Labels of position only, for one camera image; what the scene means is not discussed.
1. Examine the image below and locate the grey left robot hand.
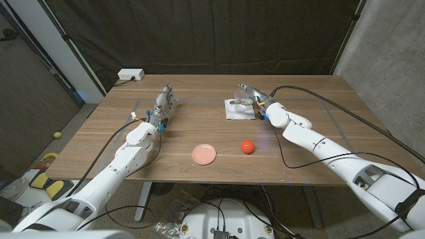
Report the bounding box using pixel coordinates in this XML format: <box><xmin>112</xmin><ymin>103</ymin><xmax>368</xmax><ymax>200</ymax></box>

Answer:
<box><xmin>145</xmin><ymin>82</ymin><xmax>181</xmax><ymax>133</ymax></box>

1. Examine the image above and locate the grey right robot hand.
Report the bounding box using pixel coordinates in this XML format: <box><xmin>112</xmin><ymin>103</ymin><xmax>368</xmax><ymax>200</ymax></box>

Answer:
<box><xmin>232</xmin><ymin>83</ymin><xmax>275</xmax><ymax>113</ymax></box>

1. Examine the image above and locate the clear plastic measuring cup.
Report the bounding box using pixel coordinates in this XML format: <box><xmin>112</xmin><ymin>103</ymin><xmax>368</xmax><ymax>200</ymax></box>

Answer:
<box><xmin>234</xmin><ymin>89</ymin><xmax>255</xmax><ymax>106</ymax></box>

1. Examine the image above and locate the white paper napkin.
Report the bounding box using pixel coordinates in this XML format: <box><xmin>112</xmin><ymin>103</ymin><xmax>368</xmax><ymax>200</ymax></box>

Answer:
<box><xmin>224</xmin><ymin>98</ymin><xmax>257</xmax><ymax>121</ymax></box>

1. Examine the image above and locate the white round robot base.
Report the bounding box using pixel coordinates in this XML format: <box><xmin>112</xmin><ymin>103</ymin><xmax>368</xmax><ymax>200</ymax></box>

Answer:
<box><xmin>179</xmin><ymin>198</ymin><xmax>276</xmax><ymax>239</ymax></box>

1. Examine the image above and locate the orange-red ball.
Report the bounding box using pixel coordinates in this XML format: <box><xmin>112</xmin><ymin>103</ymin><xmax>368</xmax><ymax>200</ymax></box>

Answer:
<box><xmin>240</xmin><ymin>139</ymin><xmax>256</xmax><ymax>155</ymax></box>

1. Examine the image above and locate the pink round dish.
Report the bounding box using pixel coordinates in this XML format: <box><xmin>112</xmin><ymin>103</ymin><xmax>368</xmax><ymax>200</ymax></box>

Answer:
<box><xmin>191</xmin><ymin>143</ymin><xmax>217</xmax><ymax>166</ymax></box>

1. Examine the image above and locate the grey tape outline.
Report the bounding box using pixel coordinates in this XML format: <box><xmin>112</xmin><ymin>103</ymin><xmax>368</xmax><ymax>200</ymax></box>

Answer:
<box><xmin>96</xmin><ymin>98</ymin><xmax>368</xmax><ymax>175</ymax></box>

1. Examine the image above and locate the white power strip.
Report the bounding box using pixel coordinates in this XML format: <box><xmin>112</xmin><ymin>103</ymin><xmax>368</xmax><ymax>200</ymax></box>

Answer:
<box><xmin>117</xmin><ymin>68</ymin><xmax>145</xmax><ymax>82</ymax></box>

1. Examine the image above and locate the black backdrop curtain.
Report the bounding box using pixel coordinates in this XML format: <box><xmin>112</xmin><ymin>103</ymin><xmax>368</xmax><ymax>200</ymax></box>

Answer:
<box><xmin>44</xmin><ymin>0</ymin><xmax>366</xmax><ymax>92</ymax></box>

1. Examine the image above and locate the black ribbed round object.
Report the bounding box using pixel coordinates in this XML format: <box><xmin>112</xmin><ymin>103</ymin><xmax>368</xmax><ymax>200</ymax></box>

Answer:
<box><xmin>151</xmin><ymin>182</ymin><xmax>175</xmax><ymax>197</ymax></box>

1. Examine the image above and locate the white table leg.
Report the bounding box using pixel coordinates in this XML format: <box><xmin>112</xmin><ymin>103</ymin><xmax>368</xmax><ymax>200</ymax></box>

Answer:
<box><xmin>134</xmin><ymin>181</ymin><xmax>153</xmax><ymax>222</ymax></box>

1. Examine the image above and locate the clear plastic bag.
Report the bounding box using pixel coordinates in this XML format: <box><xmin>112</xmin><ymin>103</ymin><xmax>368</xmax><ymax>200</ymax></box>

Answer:
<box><xmin>154</xmin><ymin>191</ymin><xmax>202</xmax><ymax>238</ymax></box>

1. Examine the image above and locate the black backdrop stand pole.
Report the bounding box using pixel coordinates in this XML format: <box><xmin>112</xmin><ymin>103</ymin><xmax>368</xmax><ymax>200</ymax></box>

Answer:
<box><xmin>329</xmin><ymin>0</ymin><xmax>368</xmax><ymax>76</ymax></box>
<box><xmin>35</xmin><ymin>0</ymin><xmax>108</xmax><ymax>97</ymax></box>

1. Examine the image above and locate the grey table leg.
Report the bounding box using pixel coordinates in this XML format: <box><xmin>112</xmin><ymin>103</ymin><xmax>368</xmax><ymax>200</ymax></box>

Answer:
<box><xmin>301</xmin><ymin>185</ymin><xmax>325</xmax><ymax>229</ymax></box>

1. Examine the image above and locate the yellow arched floor item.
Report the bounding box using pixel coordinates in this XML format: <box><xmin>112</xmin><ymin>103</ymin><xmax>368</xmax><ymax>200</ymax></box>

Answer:
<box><xmin>39</xmin><ymin>151</ymin><xmax>59</xmax><ymax>167</ymax></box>

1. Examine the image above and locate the white pillar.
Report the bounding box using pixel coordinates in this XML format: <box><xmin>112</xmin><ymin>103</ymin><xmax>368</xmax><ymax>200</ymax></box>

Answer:
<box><xmin>5</xmin><ymin>0</ymin><xmax>106</xmax><ymax>104</ymax></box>

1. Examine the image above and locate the yellow and black floor item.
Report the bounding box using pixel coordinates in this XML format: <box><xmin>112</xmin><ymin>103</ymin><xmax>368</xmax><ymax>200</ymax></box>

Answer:
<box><xmin>29</xmin><ymin>171</ymin><xmax>66</xmax><ymax>200</ymax></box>

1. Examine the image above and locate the grey heatsink box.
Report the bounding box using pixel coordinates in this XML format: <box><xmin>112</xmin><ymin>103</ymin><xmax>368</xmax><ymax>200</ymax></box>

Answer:
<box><xmin>212</xmin><ymin>228</ymin><xmax>232</xmax><ymax>239</ymax></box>

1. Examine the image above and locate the white robot torso edge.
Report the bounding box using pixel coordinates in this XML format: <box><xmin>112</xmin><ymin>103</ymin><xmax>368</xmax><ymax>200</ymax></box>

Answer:
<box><xmin>0</xmin><ymin>230</ymin><xmax>133</xmax><ymax>239</ymax></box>

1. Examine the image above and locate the grey sneaker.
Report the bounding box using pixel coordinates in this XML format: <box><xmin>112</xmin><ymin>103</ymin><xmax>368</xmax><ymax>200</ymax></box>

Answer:
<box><xmin>0</xmin><ymin>177</ymin><xmax>31</xmax><ymax>202</ymax></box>

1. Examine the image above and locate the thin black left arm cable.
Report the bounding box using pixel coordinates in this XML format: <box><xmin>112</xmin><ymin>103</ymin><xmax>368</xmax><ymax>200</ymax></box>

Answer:
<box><xmin>76</xmin><ymin>131</ymin><xmax>163</xmax><ymax>232</ymax></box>

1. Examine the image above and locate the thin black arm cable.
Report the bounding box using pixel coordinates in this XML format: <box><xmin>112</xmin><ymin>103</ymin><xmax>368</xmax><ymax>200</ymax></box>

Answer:
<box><xmin>274</xmin><ymin>125</ymin><xmax>421</xmax><ymax>190</ymax></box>
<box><xmin>76</xmin><ymin>131</ymin><xmax>163</xmax><ymax>232</ymax></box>

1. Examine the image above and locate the black power cord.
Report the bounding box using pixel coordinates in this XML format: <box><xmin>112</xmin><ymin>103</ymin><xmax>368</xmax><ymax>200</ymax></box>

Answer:
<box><xmin>112</xmin><ymin>76</ymin><xmax>137</xmax><ymax>88</ymax></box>

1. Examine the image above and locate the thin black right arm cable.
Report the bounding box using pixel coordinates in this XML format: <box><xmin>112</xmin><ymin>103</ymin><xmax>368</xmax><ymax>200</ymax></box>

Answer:
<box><xmin>274</xmin><ymin>125</ymin><xmax>421</xmax><ymax>190</ymax></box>

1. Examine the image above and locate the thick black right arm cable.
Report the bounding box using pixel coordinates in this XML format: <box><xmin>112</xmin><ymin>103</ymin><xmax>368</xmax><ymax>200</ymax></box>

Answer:
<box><xmin>269</xmin><ymin>85</ymin><xmax>425</xmax><ymax>165</ymax></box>

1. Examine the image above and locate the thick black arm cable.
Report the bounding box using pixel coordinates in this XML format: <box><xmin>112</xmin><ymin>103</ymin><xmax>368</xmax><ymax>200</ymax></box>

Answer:
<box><xmin>64</xmin><ymin>118</ymin><xmax>149</xmax><ymax>199</ymax></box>
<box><xmin>269</xmin><ymin>85</ymin><xmax>425</xmax><ymax>165</ymax></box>

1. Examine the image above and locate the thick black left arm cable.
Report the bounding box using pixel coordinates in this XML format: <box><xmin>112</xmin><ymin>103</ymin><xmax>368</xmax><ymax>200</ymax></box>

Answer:
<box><xmin>64</xmin><ymin>118</ymin><xmax>149</xmax><ymax>199</ymax></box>

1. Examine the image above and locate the black base cable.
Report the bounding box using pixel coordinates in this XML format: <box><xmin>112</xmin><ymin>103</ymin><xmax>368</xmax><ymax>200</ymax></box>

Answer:
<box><xmin>242</xmin><ymin>199</ymin><xmax>276</xmax><ymax>239</ymax></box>

